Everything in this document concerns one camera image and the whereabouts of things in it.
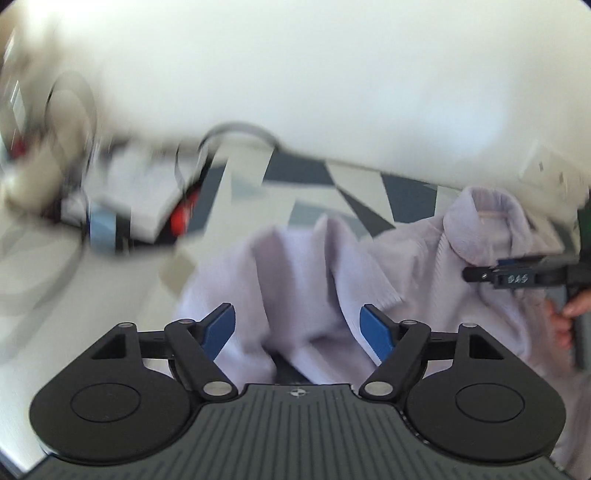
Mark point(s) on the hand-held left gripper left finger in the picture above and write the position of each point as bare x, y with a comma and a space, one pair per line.
219, 330

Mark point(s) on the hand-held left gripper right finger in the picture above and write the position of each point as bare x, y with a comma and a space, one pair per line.
375, 332

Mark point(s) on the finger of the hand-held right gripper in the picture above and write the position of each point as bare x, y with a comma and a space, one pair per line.
480, 275

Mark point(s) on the lavender ribbed pajama top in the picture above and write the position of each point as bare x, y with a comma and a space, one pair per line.
300, 277

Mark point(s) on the person's right hand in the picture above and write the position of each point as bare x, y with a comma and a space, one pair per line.
561, 323

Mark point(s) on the black red power strip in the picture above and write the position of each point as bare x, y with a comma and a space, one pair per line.
184, 217

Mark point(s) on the geometric patterned ironing board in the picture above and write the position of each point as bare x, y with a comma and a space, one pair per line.
351, 194

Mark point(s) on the blue grey adapter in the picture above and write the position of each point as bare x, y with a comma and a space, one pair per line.
102, 226

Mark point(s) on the white wall outlet panel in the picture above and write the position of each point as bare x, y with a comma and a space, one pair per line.
549, 166

